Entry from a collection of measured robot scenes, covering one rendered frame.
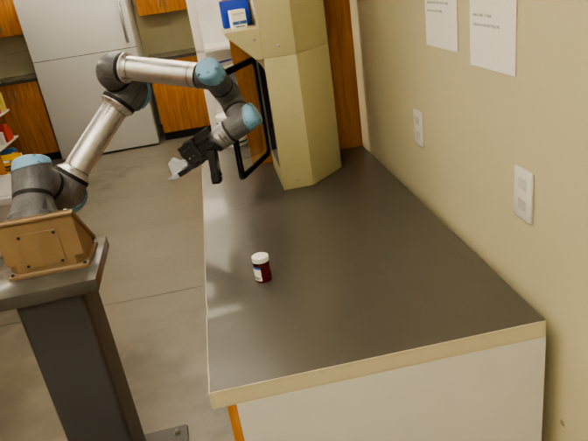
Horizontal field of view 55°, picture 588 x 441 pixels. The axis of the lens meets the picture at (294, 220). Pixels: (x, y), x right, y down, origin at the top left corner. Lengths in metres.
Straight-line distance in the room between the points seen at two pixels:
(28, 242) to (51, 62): 5.34
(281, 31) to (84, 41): 5.13
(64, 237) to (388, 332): 1.01
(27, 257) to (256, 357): 0.87
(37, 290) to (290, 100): 1.00
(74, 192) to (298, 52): 0.87
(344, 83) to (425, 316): 1.35
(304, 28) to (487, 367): 1.26
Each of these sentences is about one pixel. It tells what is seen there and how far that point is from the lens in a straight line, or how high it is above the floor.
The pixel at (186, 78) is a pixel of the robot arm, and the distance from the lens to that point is 1.76.
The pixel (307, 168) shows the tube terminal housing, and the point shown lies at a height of 1.01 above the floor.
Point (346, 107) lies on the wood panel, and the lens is 2.44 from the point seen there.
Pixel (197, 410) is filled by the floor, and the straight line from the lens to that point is 2.62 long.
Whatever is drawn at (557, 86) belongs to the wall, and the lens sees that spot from 1.16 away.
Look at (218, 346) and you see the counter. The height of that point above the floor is 0.94.
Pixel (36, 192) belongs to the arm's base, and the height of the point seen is 1.17.
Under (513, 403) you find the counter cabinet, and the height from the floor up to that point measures 0.74.
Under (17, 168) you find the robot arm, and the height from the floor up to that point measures 1.24.
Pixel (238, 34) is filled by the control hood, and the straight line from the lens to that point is 1.96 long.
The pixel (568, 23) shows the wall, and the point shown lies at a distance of 1.12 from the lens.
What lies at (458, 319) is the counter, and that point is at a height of 0.94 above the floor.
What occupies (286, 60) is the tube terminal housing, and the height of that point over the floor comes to 1.39.
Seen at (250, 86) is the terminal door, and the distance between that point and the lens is 2.22.
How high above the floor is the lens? 1.66
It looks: 23 degrees down
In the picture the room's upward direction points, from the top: 9 degrees counter-clockwise
